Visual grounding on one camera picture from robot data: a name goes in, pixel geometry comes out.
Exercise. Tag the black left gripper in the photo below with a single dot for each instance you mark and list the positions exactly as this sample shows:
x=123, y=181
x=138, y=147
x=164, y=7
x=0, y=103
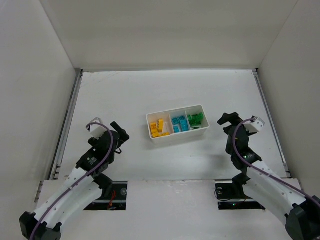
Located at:
x=116, y=135

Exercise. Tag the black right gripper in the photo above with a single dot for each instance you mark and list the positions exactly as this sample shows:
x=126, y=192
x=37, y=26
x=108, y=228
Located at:
x=232, y=124

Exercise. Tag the blue and yellow lego stack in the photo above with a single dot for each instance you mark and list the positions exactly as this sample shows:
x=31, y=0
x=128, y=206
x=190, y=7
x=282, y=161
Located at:
x=158, y=134

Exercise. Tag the green square lego brick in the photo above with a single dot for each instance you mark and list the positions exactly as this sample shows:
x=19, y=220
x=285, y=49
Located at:
x=192, y=122

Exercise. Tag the white three-compartment container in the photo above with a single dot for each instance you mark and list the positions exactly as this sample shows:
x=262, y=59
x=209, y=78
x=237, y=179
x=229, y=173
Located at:
x=167, y=115

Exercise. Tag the cyan square lego brick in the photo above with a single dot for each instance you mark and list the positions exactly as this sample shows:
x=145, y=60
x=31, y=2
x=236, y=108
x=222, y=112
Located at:
x=183, y=123

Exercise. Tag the cyan small lego brick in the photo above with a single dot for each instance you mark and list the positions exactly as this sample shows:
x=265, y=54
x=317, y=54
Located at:
x=175, y=120

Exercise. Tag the yellow lego block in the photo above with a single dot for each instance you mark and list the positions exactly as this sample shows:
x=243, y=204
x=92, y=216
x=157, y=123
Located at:
x=153, y=127

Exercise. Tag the yellow long lego brick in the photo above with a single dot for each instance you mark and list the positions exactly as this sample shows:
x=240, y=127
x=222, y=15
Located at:
x=160, y=125

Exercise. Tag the cyan rounded lego piece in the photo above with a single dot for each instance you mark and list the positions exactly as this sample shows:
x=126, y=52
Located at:
x=176, y=129

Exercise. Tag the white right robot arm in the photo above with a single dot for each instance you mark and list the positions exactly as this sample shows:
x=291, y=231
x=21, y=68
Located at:
x=296, y=210

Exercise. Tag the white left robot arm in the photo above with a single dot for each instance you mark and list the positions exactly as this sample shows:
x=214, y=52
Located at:
x=85, y=184

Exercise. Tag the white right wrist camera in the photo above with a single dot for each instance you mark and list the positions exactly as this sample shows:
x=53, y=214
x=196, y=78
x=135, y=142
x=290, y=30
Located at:
x=255, y=125

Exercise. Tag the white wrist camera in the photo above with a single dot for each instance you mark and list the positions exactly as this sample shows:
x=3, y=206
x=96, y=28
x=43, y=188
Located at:
x=255, y=125
x=96, y=127

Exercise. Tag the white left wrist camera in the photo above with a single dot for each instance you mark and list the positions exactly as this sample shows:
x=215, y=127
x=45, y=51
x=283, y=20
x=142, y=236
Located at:
x=96, y=127

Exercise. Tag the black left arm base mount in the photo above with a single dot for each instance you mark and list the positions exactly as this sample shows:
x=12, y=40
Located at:
x=113, y=196

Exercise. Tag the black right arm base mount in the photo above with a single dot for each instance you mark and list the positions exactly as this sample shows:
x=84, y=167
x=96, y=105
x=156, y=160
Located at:
x=230, y=195

